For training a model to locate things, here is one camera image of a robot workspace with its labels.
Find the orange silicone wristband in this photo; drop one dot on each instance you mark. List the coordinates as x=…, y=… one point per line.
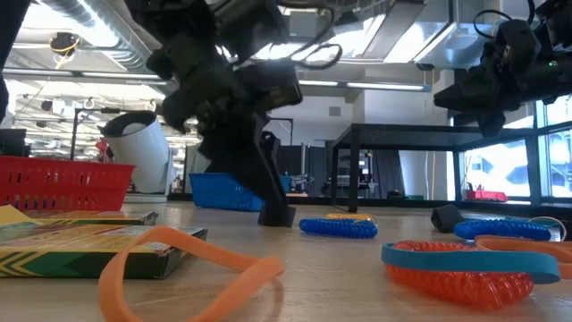
x=263, y=270
x=514, y=243

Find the red background tray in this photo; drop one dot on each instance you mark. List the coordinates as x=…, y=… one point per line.
x=486, y=196

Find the blue plastic basket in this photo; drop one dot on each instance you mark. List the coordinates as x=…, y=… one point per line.
x=219, y=192

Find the blue silicone wristband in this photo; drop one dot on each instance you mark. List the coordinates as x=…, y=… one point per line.
x=469, y=259

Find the dark monitor screen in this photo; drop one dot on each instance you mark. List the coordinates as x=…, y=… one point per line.
x=13, y=143

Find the red plastic basket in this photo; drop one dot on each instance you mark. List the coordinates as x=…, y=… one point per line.
x=67, y=183

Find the yellow green crayon box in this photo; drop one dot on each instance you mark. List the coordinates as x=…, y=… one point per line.
x=111, y=218
x=67, y=250

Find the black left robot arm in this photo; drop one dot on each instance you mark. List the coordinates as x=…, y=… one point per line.
x=179, y=18

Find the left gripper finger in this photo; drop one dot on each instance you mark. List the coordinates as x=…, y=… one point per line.
x=271, y=149
x=250, y=170

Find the red hanging object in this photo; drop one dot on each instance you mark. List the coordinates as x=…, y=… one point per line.
x=103, y=145

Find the black silicone wristband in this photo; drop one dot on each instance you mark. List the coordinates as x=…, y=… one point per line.
x=447, y=218
x=277, y=218

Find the black ceiling dome camera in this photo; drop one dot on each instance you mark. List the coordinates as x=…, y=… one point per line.
x=64, y=43

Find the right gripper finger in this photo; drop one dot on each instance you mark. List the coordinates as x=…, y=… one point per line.
x=491, y=125
x=469, y=91

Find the black partition panels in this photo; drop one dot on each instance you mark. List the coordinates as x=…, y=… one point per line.
x=308, y=161

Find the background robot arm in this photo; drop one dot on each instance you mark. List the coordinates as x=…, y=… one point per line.
x=298, y=182

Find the black mesh metal shelf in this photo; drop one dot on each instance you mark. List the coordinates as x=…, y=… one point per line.
x=424, y=134

